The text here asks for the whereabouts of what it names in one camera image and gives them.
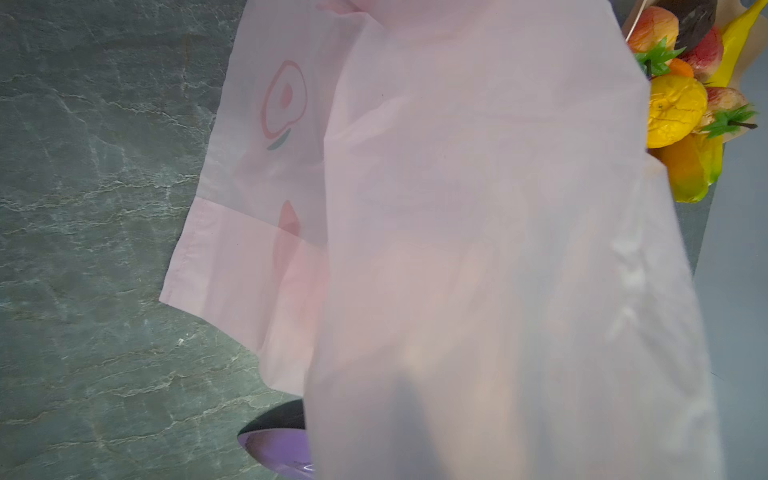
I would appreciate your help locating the small red peach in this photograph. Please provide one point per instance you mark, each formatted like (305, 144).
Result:
(706, 57)

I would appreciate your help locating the yellow green banana lying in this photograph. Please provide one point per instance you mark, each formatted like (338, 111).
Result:
(693, 165)

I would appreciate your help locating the peach with green leaves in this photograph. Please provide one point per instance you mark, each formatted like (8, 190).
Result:
(729, 114)

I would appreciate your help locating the beige scalloped fruit bowl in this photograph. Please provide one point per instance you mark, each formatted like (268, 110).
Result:
(694, 54)

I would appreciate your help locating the yellow wrinkled pear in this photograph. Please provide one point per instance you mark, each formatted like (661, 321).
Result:
(677, 105)

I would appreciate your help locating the red yellow peach left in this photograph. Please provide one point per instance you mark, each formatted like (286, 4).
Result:
(653, 41)

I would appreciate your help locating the orange fruit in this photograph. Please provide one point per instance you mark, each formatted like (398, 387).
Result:
(679, 67)

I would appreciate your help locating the yellow green banana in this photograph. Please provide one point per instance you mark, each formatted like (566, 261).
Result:
(744, 34)
(693, 165)

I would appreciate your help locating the purple pink spatula brush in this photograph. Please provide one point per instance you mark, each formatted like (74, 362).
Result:
(277, 439)

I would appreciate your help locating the dark brown fruit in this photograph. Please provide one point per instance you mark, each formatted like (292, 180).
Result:
(696, 18)

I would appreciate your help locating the pink plastic bag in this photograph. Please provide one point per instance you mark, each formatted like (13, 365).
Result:
(437, 223)

